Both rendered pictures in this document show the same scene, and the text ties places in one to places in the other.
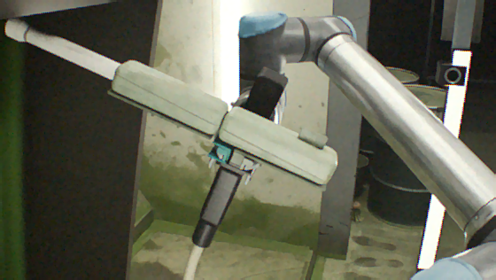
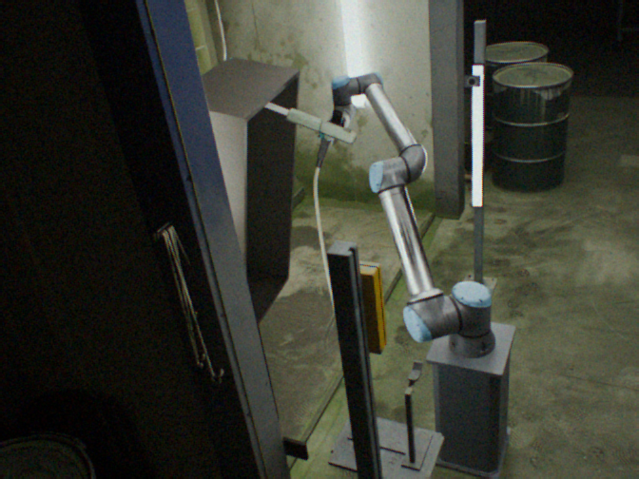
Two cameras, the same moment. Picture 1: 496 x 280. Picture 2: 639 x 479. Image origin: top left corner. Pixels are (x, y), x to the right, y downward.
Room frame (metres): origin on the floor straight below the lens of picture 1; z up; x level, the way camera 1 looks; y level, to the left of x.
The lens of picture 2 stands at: (-1.96, -0.44, 2.42)
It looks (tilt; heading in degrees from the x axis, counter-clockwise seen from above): 31 degrees down; 12
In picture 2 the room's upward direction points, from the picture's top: 8 degrees counter-clockwise
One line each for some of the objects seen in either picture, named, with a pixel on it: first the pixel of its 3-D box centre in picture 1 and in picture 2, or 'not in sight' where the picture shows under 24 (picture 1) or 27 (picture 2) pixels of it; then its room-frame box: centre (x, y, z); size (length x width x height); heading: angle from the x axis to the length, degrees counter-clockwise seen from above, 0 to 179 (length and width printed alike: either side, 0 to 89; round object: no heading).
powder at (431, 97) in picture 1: (420, 97); (532, 76); (2.84, -1.17, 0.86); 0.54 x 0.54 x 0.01
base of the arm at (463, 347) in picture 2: not in sight; (472, 333); (0.10, -0.57, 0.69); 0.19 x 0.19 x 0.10
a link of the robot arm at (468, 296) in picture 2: not in sight; (470, 307); (0.09, -0.56, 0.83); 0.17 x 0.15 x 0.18; 115
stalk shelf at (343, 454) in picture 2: not in sight; (385, 449); (-0.58, -0.26, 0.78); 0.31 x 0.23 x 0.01; 73
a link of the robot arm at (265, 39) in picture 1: (267, 43); (343, 89); (0.85, -0.04, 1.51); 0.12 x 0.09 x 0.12; 115
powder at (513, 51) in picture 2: (383, 75); (512, 53); (3.49, -1.10, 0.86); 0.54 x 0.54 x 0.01
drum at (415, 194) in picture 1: (412, 154); (529, 129); (2.83, -1.17, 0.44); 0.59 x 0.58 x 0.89; 178
